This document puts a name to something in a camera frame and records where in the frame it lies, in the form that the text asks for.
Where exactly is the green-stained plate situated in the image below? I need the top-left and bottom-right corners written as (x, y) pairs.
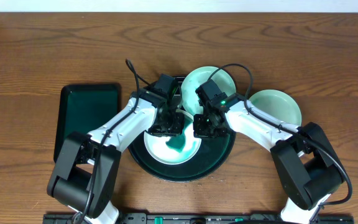
top-left (249, 90), bottom-right (302, 126)

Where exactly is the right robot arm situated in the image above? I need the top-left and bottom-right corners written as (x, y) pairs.
top-left (194, 92), bottom-right (350, 223)

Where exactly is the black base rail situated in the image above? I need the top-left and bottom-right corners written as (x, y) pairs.
top-left (42, 213), bottom-right (355, 224)

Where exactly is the round black serving tray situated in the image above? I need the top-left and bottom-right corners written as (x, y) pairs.
top-left (128, 131), bottom-right (236, 182)

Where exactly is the green sponge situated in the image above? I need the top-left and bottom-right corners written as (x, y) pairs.
top-left (165, 119), bottom-right (192, 152)

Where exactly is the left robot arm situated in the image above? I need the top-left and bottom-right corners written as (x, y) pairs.
top-left (47, 87), bottom-right (184, 223)

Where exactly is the black rectangular sponge tray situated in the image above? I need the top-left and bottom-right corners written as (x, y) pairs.
top-left (53, 83), bottom-right (121, 161)

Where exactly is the white stained plate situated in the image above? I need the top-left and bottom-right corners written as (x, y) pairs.
top-left (144, 110), bottom-right (201, 165)

